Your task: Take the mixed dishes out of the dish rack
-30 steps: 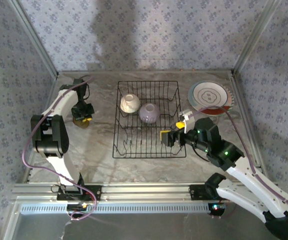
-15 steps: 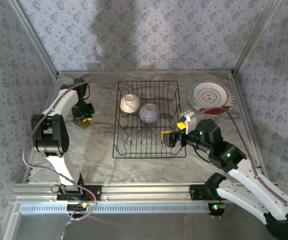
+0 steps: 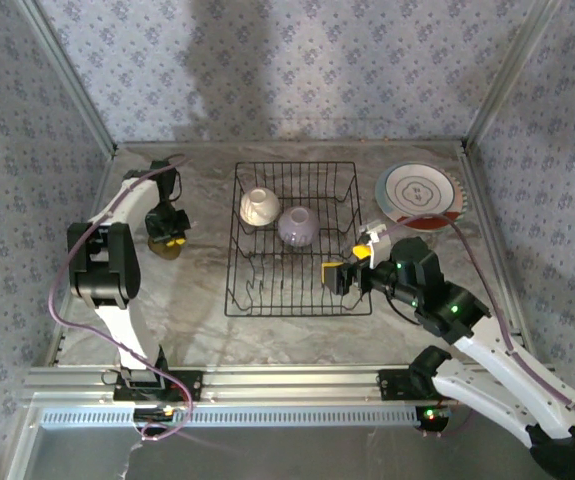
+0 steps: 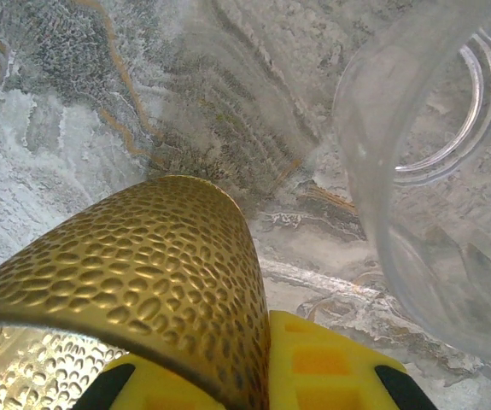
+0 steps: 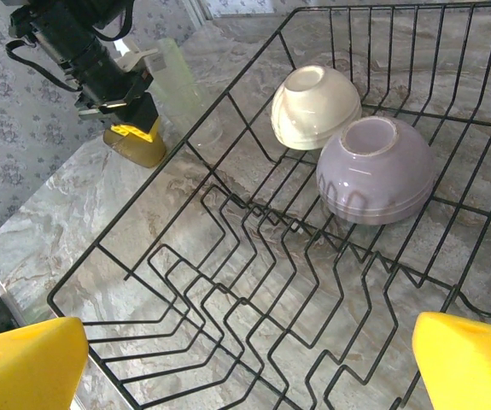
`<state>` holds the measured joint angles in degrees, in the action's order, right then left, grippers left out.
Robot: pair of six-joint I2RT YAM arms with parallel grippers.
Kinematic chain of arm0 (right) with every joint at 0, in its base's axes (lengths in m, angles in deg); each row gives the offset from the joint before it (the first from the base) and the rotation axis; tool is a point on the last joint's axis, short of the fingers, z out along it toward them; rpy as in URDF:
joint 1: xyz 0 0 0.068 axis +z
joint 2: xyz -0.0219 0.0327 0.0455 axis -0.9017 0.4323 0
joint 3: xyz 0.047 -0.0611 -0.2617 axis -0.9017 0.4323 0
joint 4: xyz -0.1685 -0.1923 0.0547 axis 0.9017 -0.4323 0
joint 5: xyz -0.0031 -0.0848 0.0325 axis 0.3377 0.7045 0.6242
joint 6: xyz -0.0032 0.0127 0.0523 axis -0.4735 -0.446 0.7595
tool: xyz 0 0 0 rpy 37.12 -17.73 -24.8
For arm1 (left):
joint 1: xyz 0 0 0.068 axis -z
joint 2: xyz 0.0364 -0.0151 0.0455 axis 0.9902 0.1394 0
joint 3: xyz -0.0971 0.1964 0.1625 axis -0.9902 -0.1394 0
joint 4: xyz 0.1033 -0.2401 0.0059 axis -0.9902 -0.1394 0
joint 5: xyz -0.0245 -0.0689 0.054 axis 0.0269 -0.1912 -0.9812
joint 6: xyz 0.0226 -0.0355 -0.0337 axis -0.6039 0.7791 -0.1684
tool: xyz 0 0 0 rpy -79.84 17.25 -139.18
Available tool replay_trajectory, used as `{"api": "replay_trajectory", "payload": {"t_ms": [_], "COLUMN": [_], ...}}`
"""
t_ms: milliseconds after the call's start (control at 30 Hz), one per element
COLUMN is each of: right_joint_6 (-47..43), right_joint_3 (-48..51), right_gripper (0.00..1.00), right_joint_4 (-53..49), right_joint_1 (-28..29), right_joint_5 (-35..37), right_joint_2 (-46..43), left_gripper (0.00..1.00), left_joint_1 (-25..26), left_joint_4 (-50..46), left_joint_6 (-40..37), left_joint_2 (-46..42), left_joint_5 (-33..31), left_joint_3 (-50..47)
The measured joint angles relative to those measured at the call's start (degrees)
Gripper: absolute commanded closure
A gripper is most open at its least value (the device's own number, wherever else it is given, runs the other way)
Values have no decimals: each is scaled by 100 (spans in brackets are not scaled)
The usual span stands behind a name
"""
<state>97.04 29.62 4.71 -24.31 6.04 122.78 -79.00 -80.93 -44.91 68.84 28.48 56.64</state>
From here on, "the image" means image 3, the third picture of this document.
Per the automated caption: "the black wire dish rack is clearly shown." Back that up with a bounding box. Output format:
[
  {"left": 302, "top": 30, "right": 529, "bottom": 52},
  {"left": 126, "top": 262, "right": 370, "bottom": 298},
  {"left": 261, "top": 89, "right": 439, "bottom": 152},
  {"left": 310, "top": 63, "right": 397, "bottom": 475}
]
[{"left": 224, "top": 160, "right": 373, "bottom": 318}]

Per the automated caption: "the right gripper thin black cable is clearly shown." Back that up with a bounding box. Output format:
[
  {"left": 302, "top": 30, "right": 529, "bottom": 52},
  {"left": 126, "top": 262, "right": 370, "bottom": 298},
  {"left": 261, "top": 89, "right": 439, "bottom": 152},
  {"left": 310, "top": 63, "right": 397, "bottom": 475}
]
[{"left": 385, "top": 294, "right": 421, "bottom": 326}]

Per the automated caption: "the lavender bowl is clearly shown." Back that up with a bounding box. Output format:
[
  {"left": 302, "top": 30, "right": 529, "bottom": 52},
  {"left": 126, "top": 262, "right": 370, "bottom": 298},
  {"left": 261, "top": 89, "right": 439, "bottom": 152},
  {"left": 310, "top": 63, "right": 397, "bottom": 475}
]
[{"left": 277, "top": 204, "right": 319, "bottom": 249}]

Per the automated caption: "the green striped plate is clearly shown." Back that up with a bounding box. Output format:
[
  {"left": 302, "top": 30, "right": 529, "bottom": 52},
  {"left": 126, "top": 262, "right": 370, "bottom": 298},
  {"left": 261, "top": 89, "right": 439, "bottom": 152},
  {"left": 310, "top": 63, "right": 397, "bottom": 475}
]
[{"left": 454, "top": 172, "right": 470, "bottom": 217}]

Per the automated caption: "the shiny metal sheet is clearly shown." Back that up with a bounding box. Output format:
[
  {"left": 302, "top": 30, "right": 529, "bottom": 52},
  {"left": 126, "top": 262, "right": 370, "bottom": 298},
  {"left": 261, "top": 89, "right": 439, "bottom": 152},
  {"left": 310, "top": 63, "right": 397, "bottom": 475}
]
[{"left": 6, "top": 424, "right": 543, "bottom": 480}]

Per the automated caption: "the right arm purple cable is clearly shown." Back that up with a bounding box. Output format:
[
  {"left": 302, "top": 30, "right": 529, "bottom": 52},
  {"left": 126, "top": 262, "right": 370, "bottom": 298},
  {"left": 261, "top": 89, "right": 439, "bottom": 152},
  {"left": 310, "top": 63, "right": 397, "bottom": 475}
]
[{"left": 381, "top": 213, "right": 575, "bottom": 442}]

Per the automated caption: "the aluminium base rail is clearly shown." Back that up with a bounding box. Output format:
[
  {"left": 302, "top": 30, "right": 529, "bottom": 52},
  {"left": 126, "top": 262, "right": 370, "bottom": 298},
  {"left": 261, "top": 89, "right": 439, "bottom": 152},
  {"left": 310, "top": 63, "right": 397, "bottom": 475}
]
[{"left": 21, "top": 366, "right": 558, "bottom": 405}]

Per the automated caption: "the pastel colour-block plate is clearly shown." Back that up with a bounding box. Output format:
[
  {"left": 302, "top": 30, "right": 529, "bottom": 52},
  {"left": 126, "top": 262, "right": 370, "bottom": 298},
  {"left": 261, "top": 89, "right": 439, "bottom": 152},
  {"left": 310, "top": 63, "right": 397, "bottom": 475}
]
[{"left": 374, "top": 160, "right": 466, "bottom": 233}]

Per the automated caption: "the amber glass cup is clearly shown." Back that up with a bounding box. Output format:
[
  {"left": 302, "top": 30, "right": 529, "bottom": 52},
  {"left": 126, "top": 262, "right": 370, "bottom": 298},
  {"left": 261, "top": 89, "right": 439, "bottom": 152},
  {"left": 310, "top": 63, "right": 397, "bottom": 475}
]
[{"left": 147, "top": 235, "right": 184, "bottom": 263}]

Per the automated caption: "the aluminium frame post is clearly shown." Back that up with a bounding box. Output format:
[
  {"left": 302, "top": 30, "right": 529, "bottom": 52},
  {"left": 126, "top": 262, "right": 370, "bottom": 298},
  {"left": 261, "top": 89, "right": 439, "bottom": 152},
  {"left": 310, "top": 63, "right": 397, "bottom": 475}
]
[
  {"left": 19, "top": 0, "right": 119, "bottom": 155},
  {"left": 463, "top": 0, "right": 567, "bottom": 151}
]

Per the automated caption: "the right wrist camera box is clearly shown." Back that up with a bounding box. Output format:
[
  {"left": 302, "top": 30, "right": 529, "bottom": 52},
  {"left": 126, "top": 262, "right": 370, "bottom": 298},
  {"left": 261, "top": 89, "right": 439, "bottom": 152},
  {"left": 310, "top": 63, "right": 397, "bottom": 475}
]
[{"left": 359, "top": 218, "right": 394, "bottom": 266}]

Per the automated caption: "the grey slotted cable duct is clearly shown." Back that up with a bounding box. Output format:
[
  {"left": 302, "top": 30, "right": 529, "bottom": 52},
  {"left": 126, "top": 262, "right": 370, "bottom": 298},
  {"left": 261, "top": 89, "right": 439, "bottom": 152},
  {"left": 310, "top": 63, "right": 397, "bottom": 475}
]
[{"left": 40, "top": 405, "right": 424, "bottom": 429}]

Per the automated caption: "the cream bowl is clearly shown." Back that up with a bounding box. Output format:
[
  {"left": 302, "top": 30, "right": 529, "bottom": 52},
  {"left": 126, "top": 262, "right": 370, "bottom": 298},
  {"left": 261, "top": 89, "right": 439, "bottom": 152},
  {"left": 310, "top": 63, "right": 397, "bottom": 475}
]
[{"left": 239, "top": 187, "right": 282, "bottom": 227}]

